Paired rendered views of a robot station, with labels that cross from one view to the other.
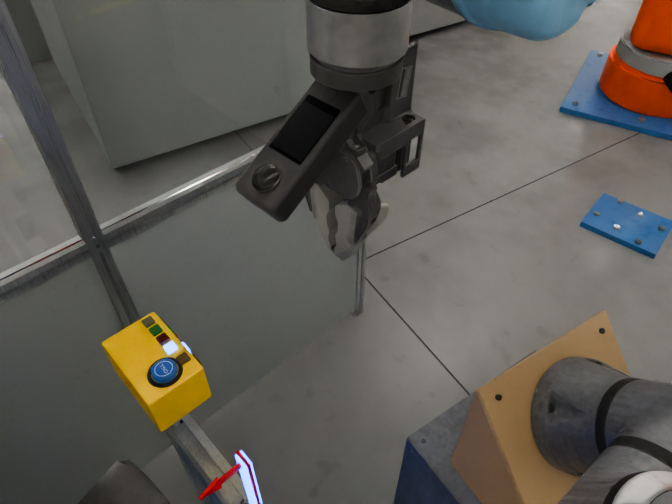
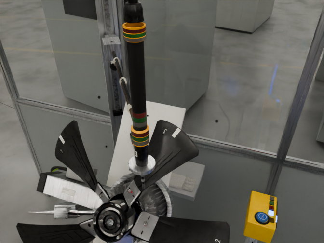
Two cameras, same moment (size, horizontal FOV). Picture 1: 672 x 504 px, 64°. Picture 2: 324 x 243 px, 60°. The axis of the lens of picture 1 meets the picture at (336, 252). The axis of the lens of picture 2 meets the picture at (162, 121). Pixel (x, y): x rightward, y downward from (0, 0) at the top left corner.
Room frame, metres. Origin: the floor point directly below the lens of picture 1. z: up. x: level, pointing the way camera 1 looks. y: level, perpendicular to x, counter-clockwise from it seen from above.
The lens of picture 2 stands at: (-0.16, -0.14, 1.97)
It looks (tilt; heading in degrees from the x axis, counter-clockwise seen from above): 35 degrees down; 63
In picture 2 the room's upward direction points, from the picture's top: straight up
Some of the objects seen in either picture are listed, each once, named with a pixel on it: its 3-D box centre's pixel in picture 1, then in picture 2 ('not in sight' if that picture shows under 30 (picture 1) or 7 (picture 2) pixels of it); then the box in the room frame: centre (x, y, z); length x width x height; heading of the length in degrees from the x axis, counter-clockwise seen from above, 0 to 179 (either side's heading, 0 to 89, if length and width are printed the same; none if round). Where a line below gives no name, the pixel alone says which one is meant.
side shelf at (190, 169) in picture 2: not in sight; (167, 173); (0.36, 0.82, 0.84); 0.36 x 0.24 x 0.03; 133
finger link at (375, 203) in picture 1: (355, 199); not in sight; (0.36, -0.02, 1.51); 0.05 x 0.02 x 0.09; 44
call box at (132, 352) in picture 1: (158, 371); (260, 216); (0.50, 0.30, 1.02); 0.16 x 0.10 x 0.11; 43
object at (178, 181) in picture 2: not in sight; (181, 182); (0.38, 0.72, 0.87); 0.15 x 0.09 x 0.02; 134
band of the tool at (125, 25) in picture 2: not in sight; (134, 32); (0.04, 0.36, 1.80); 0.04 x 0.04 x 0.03
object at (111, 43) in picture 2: not in sight; (112, 47); (0.17, 0.98, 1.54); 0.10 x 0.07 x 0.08; 78
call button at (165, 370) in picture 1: (164, 371); (262, 217); (0.46, 0.27, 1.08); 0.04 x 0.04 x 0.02
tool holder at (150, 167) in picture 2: not in sight; (140, 149); (0.04, 0.37, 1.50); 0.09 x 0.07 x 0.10; 78
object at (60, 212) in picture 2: not in sight; (62, 212); (-0.19, 0.62, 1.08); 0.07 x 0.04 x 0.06; 143
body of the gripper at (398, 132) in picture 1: (360, 119); not in sight; (0.40, -0.02, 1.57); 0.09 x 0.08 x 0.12; 134
